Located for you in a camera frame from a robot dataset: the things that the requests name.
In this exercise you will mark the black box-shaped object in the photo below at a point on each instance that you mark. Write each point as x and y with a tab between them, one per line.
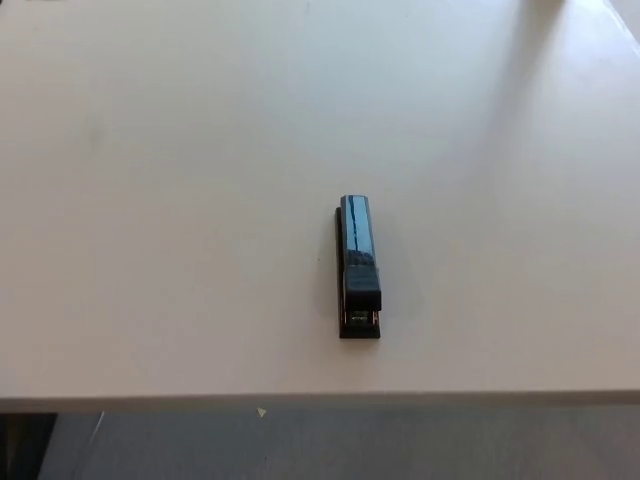
22	447

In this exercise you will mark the small white paper scrap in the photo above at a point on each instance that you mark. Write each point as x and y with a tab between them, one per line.
261	412

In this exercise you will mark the black desk stapler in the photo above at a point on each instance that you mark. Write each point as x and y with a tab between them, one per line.
359	235

